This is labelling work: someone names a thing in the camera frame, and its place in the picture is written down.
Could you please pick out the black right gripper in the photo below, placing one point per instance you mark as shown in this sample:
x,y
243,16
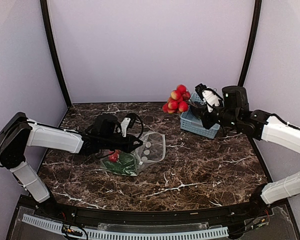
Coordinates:
x,y
201,109

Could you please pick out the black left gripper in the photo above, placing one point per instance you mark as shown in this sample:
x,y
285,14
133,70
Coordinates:
x,y
129,146

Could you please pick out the clear zip top bag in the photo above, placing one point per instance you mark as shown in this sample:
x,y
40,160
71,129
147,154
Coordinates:
x,y
151,152

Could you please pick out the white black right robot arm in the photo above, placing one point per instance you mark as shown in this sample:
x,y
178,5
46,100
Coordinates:
x,y
231,109

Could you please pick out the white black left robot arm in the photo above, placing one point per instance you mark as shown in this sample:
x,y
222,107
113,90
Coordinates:
x,y
106,133

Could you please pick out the red fake tomato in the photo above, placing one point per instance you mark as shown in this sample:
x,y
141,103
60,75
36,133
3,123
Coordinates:
x,y
113,158

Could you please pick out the green fake vegetable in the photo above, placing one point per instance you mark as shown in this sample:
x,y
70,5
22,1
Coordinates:
x,y
125,166

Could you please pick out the light blue perforated basket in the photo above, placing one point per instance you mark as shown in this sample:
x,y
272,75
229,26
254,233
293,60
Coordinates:
x,y
190,123

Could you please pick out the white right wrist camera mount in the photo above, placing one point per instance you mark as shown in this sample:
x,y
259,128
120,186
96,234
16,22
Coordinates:
x,y
212,99

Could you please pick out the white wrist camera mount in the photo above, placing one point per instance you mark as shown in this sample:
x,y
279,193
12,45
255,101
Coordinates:
x,y
212,99
124,126

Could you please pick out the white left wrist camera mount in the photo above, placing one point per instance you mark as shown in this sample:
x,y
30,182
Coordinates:
x,y
124,126

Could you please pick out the black front mounting rail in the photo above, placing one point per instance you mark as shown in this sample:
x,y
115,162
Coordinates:
x,y
233,214

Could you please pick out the white slotted cable duct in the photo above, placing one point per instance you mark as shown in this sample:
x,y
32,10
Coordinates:
x,y
105,231

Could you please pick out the black corner frame post right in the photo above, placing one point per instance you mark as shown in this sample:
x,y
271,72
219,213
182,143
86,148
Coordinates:
x,y
251,42

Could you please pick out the black corner frame post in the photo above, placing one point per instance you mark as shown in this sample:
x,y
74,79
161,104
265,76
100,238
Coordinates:
x,y
251,42
53,52

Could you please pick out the black corner frame post left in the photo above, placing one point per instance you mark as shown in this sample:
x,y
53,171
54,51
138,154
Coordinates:
x,y
53,52

